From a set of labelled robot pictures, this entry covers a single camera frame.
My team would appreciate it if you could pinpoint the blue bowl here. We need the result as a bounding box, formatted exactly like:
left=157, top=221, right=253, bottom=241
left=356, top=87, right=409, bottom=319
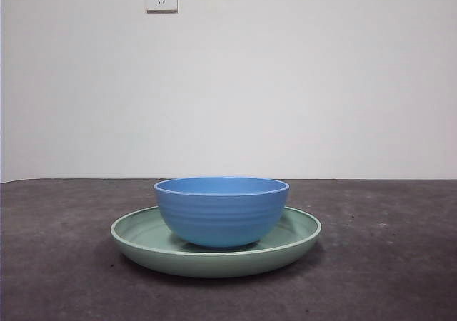
left=153, top=176, right=291, bottom=248

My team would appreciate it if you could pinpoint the green plate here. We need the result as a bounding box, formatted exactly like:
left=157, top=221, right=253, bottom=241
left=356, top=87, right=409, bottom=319
left=109, top=205, right=322, bottom=278

